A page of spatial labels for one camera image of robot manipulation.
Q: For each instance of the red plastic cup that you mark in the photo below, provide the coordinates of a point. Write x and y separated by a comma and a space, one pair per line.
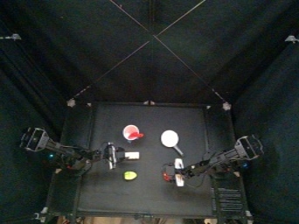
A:
129, 130

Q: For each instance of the large red apple piece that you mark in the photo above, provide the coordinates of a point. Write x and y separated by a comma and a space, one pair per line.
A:
167, 176

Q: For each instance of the white spoon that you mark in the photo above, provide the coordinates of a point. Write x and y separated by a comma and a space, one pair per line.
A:
170, 138

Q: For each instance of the white text label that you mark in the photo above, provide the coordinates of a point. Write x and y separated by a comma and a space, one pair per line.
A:
227, 199

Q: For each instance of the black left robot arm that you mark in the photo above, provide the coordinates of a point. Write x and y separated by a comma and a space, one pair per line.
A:
62, 150

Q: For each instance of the white frame bracket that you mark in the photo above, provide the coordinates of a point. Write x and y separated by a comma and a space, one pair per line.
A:
15, 37
71, 102
291, 38
226, 106
149, 102

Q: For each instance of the yellow-green toy fruit piece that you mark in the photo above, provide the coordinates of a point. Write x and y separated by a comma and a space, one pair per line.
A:
130, 175

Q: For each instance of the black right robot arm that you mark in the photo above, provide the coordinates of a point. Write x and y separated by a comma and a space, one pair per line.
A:
234, 153

